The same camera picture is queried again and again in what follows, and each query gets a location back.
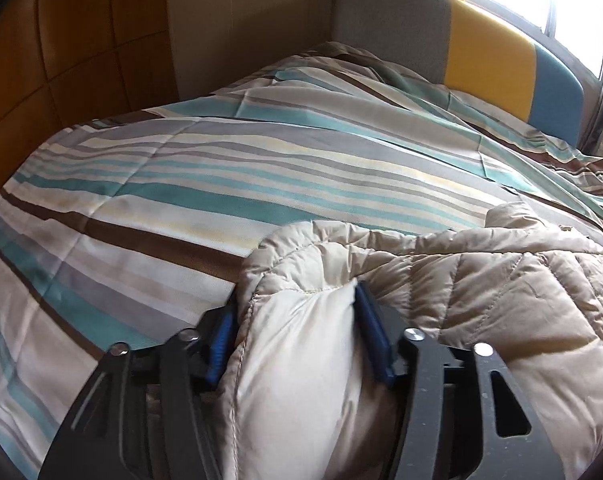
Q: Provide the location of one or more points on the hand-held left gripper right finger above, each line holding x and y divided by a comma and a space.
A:
372, 331

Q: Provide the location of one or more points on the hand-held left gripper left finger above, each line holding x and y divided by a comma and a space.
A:
221, 344

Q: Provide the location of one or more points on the beige quilted down jacket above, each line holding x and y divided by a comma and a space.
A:
481, 300

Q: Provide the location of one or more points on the striped duvet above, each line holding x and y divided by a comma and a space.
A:
181, 185

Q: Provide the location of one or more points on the striped pillow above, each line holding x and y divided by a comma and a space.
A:
431, 110

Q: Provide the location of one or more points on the grey yellow blue headboard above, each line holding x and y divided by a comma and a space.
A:
486, 45

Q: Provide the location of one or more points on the wooden wardrobe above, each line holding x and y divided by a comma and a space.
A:
81, 60

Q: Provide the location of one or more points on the window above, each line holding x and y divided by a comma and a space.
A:
571, 25

